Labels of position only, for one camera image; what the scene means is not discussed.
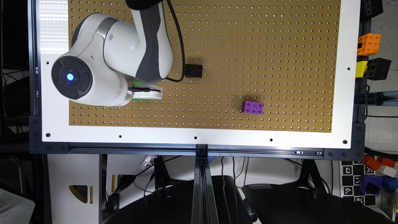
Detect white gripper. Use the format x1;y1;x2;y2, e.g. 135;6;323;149
128;83;163;100

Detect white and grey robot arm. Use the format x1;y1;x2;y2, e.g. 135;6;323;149
51;1;174;106

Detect yellow and black block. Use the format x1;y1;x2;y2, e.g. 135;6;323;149
356;58;392;80

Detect red orange block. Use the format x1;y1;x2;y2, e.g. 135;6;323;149
363;155;396;170

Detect dark purple block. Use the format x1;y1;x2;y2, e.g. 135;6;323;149
359;175;383;195

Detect fiducial marker board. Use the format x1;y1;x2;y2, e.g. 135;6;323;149
339;161;377;206

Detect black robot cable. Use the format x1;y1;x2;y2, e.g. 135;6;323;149
161;0;187;83

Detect black aluminium table frame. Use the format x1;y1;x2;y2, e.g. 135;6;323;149
27;0;398;224

